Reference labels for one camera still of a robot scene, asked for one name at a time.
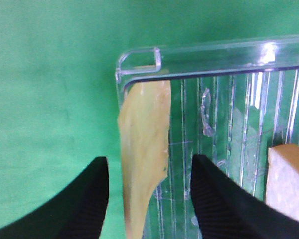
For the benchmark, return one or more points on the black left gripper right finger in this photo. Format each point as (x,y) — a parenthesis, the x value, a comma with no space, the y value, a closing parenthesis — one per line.
(226,211)

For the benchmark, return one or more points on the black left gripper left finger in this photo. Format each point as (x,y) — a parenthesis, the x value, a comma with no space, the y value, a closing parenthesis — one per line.
(77,212)

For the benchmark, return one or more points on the yellow toy cheese slice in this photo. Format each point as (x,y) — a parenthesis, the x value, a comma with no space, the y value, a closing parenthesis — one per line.
(144,123)

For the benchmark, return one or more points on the left toy bread slice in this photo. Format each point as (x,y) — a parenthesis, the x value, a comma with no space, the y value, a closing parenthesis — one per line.
(282,185)

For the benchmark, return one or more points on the clear left plastic tray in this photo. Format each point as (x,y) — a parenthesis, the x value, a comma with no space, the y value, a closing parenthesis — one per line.
(230,101)

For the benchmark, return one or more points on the green tablecloth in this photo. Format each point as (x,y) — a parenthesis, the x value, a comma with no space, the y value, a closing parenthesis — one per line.
(58,100)

